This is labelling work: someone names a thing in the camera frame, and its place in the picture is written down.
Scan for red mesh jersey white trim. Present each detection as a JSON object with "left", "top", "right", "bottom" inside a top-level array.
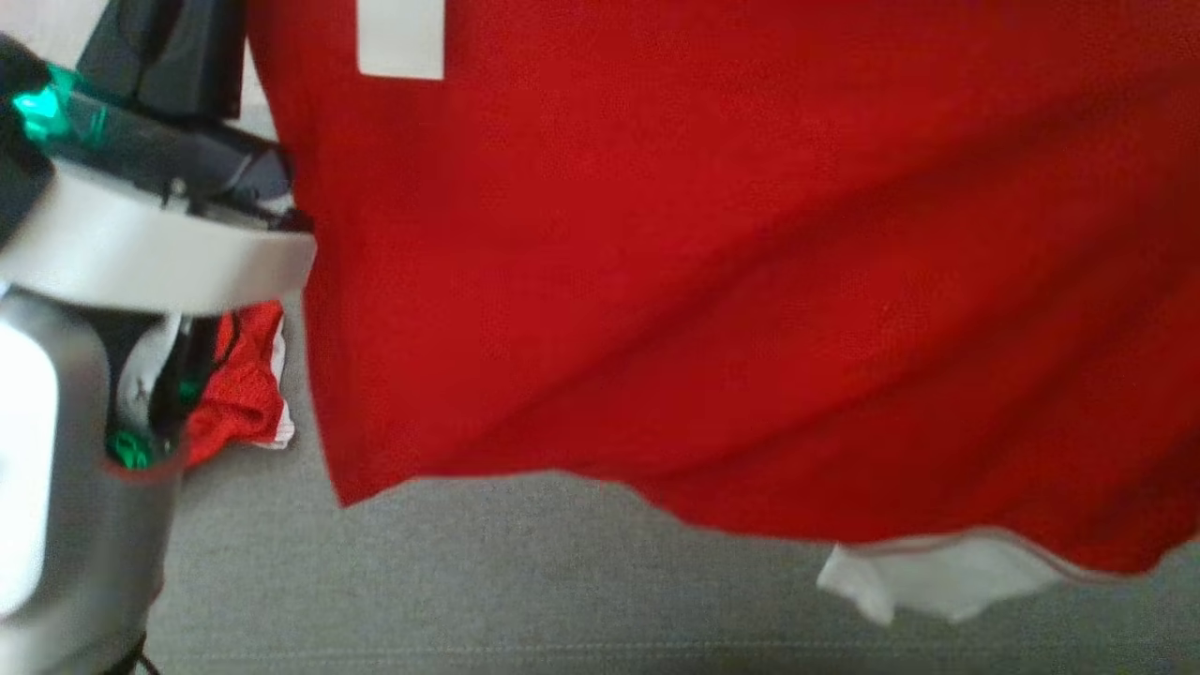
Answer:
[{"left": 183, "top": 300, "right": 297, "bottom": 470}]

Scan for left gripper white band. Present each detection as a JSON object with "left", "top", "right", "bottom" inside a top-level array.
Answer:
[{"left": 0, "top": 0, "right": 318, "bottom": 313}]

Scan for red shorts with white stripe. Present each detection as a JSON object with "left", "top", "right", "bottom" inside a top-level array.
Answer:
[{"left": 246, "top": 0, "right": 1200, "bottom": 627}]

